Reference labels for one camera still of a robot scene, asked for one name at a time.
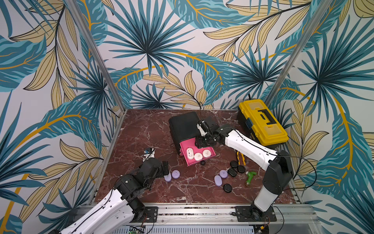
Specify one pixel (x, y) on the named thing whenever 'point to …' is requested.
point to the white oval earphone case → (190, 153)
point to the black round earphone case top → (234, 164)
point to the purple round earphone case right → (223, 173)
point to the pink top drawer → (192, 143)
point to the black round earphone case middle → (241, 168)
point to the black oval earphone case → (232, 172)
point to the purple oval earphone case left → (168, 178)
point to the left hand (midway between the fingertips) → (159, 166)
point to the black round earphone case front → (227, 187)
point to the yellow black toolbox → (255, 120)
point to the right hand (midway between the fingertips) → (198, 142)
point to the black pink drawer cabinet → (183, 127)
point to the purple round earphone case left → (175, 174)
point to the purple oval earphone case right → (218, 180)
